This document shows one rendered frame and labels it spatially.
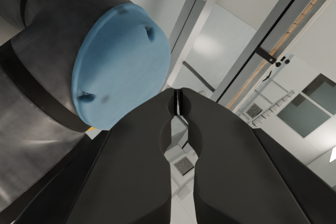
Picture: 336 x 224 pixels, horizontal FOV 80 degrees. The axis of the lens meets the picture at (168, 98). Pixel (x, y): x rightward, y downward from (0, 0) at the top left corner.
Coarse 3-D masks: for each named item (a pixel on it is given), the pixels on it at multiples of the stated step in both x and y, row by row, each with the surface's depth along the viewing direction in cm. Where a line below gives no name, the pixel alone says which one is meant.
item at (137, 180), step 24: (168, 96) 10; (120, 120) 9; (144, 120) 9; (168, 120) 9; (120, 144) 7; (144, 144) 7; (168, 144) 9; (96, 168) 7; (120, 168) 7; (144, 168) 7; (168, 168) 7; (96, 192) 6; (120, 192) 6; (144, 192) 6; (168, 192) 6; (72, 216) 5; (96, 216) 5; (120, 216) 5; (144, 216) 5; (168, 216) 6
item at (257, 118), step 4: (288, 92) 584; (292, 92) 597; (284, 96) 548; (276, 100) 507; (280, 100) 517; (284, 100) 534; (272, 104) 479; (276, 104) 489; (280, 104) 521; (268, 108) 455; (272, 108) 463; (260, 112) 426; (264, 112) 433; (268, 112) 466; (256, 116) 407; (260, 116) 413; (264, 116) 426; (252, 120) 389; (256, 120) 395; (260, 120) 407; (252, 124) 379; (256, 124) 402
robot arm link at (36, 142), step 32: (0, 64) 16; (0, 96) 16; (0, 128) 16; (32, 128) 17; (64, 128) 19; (0, 160) 16; (32, 160) 17; (64, 160) 19; (0, 192) 16; (32, 192) 17
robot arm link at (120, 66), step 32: (32, 0) 20; (64, 0) 18; (96, 0) 18; (128, 0) 20; (32, 32) 17; (64, 32) 17; (96, 32) 16; (128, 32) 16; (160, 32) 19; (32, 64) 16; (64, 64) 16; (96, 64) 15; (128, 64) 17; (160, 64) 21; (32, 96) 16; (64, 96) 17; (96, 96) 16; (128, 96) 20
